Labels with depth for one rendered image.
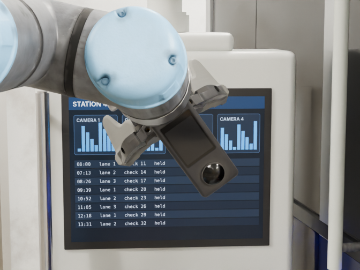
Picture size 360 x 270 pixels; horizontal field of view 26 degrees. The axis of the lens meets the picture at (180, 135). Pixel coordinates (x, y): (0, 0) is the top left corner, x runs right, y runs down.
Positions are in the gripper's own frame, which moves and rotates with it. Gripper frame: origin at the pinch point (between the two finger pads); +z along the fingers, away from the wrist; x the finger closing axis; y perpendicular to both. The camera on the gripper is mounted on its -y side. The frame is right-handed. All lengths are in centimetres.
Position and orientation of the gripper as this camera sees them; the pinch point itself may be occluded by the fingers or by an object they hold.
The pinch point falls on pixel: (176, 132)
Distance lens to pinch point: 93.4
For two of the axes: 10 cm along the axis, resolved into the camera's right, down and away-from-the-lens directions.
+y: -5.5, -8.2, 1.3
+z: 0.6, 1.2, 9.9
